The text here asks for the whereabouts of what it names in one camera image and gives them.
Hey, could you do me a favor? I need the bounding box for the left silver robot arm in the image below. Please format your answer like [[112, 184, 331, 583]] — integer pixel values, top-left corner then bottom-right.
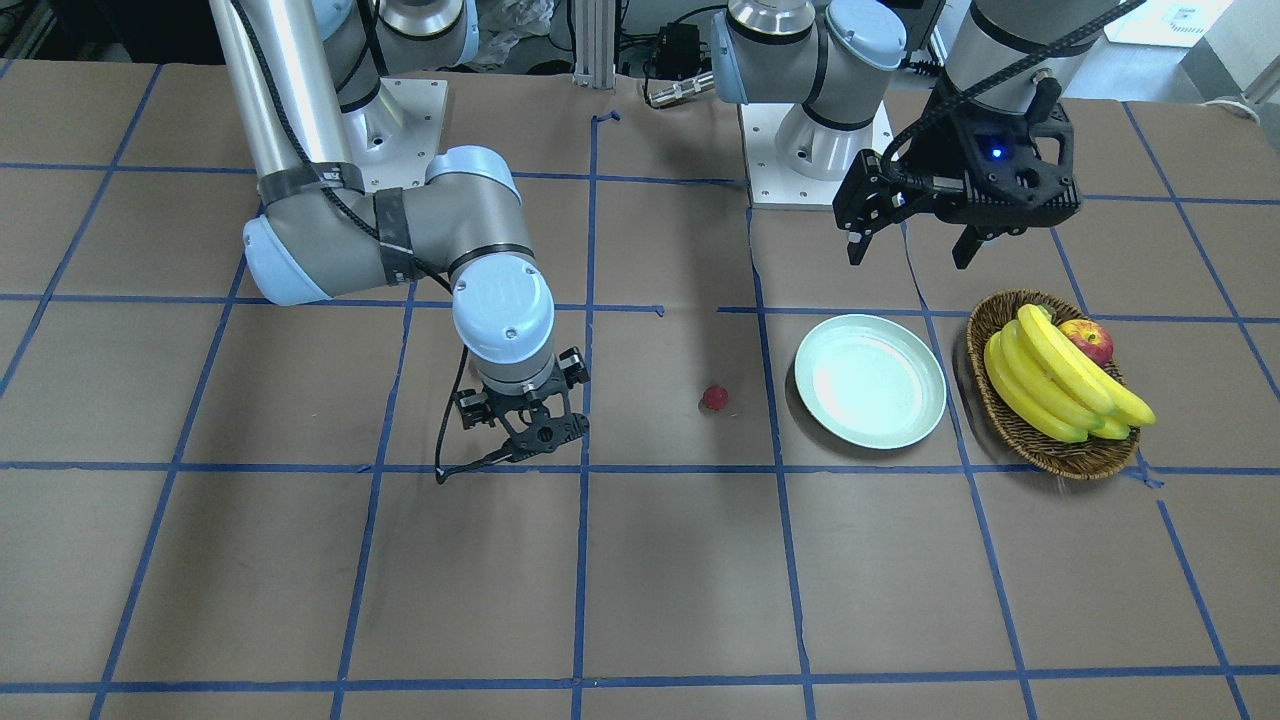
[[710, 1, 1137, 269]]

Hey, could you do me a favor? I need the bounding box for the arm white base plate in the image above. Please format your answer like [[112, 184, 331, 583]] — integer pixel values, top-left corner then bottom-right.
[[739, 102, 893, 211], [340, 78, 449, 193]]

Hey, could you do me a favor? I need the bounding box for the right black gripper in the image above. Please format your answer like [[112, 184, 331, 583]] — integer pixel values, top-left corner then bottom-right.
[[456, 346, 590, 465]]

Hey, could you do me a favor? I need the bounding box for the red apple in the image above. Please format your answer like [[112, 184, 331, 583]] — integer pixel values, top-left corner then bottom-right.
[[1059, 318, 1114, 366]]

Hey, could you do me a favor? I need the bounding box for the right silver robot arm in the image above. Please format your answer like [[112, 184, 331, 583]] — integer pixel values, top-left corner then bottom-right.
[[210, 1, 589, 468]]

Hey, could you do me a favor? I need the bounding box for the brown wicker basket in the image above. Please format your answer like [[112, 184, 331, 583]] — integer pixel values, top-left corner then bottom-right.
[[963, 290, 1156, 480]]

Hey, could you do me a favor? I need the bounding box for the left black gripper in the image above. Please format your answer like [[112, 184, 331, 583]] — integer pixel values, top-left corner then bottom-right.
[[832, 85, 1083, 270]]

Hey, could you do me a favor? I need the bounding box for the yellow banana bunch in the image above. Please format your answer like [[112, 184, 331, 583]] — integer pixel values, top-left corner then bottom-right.
[[980, 304, 1157, 445]]

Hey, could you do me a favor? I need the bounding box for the aluminium frame post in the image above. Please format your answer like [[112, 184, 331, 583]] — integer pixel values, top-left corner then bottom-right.
[[566, 1, 620, 94]]

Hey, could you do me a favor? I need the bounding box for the pale green plate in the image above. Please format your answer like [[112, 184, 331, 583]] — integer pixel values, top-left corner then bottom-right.
[[792, 314, 947, 451]]

